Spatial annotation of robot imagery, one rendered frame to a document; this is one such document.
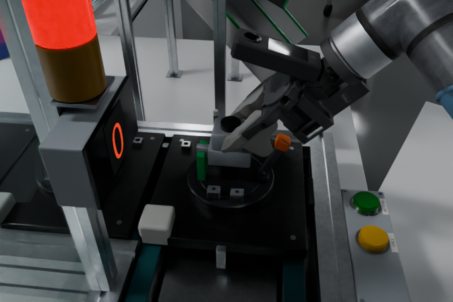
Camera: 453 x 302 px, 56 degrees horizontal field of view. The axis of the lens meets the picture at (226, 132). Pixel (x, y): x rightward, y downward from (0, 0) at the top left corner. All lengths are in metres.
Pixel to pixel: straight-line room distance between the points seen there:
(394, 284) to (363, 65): 0.29
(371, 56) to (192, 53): 0.86
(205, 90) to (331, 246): 0.61
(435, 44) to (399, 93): 2.45
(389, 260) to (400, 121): 2.06
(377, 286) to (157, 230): 0.30
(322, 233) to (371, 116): 2.03
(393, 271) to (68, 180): 0.44
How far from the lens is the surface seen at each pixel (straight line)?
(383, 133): 2.54
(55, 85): 0.38
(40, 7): 0.35
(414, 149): 1.02
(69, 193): 0.41
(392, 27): 0.52
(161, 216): 0.63
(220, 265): 0.64
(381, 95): 2.88
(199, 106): 1.07
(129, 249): 0.64
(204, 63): 1.26
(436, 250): 0.83
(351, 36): 0.53
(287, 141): 0.63
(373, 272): 0.64
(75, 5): 0.35
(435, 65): 0.49
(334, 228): 0.67
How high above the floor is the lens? 1.46
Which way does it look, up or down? 38 degrees down
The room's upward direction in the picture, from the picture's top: straight up
